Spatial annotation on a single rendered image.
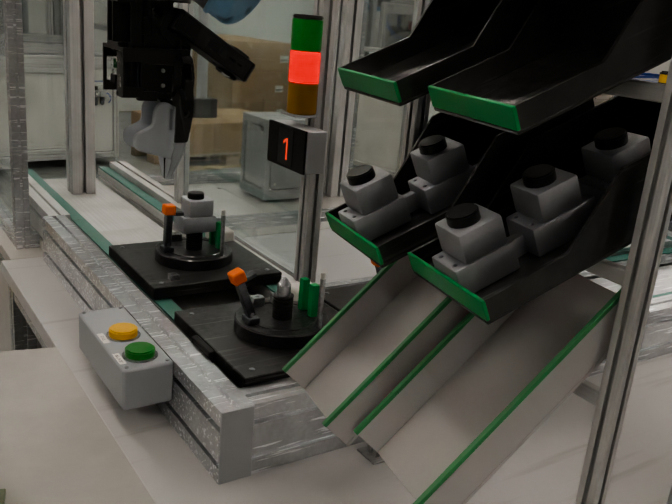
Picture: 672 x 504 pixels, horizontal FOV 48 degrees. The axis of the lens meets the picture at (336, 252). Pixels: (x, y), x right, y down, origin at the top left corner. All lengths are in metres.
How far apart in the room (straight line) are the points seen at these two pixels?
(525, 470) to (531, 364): 0.34
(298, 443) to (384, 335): 0.22
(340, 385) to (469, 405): 0.17
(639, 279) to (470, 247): 0.15
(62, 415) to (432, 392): 0.55
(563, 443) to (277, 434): 0.43
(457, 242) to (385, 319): 0.27
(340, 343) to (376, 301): 0.07
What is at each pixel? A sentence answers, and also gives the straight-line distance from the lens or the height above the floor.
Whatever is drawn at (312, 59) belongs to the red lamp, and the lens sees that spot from 1.24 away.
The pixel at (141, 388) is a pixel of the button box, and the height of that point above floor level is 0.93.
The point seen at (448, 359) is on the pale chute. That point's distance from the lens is 0.81.
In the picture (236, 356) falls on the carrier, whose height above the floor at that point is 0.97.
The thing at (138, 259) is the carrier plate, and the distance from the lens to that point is 1.40.
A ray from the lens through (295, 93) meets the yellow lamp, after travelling 1.24.
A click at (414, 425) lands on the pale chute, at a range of 0.81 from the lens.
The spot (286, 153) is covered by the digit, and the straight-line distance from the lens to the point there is 1.26.
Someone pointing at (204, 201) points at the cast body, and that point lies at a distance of 1.37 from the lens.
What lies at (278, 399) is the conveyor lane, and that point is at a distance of 0.96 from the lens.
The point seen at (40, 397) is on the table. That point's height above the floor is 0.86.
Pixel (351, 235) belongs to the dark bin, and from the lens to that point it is 0.80.
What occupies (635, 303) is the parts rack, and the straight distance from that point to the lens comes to 0.70.
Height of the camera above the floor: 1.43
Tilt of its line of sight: 18 degrees down
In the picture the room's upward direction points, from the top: 5 degrees clockwise
